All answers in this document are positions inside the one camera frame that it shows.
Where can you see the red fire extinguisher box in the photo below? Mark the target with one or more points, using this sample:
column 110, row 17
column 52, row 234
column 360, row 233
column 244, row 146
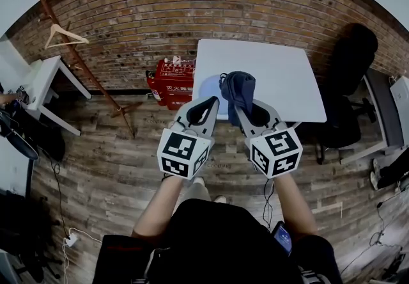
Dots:
column 175, row 84

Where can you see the white computer case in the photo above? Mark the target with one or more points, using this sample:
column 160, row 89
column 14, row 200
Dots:
column 401, row 107

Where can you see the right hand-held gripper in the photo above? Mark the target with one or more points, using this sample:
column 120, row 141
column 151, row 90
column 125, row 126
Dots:
column 276, row 154

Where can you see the red fire extinguisher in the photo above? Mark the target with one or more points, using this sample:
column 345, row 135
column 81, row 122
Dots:
column 155, row 87

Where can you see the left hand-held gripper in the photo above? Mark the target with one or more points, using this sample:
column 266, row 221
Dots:
column 179, row 154

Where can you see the white power strip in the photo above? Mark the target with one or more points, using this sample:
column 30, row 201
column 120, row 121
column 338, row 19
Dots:
column 71, row 240

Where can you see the person's left forearm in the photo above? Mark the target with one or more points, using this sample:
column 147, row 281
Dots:
column 156, row 209

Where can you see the black office chair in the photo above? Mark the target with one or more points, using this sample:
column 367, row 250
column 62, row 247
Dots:
column 348, row 84

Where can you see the white desk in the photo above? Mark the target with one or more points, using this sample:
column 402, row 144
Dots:
column 48, row 84

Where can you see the grey desk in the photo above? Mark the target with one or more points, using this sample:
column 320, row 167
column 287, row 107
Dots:
column 380, row 110

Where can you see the white round plate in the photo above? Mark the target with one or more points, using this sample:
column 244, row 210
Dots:
column 209, row 91

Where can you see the wooden coat rack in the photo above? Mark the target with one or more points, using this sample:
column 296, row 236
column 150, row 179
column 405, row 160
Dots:
column 80, row 59

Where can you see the person's black shirt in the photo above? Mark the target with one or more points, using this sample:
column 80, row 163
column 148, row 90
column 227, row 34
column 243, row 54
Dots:
column 217, row 244

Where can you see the black smartphone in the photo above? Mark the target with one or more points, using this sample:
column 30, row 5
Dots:
column 283, row 239

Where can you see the wooden clothes hanger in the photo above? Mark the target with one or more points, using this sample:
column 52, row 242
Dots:
column 64, row 36

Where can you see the black swivel chair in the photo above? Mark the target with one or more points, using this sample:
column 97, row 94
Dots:
column 22, row 234

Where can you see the person's light shoe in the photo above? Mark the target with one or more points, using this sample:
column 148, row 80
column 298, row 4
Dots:
column 220, row 199

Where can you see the person's beige trouser leg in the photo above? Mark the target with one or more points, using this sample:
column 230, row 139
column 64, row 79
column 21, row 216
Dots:
column 196, row 190

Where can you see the blue cloth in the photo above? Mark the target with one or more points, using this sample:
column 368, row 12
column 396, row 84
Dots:
column 239, row 91

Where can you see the person's right forearm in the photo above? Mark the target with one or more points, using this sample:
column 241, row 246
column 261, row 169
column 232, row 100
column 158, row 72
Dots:
column 295, row 206

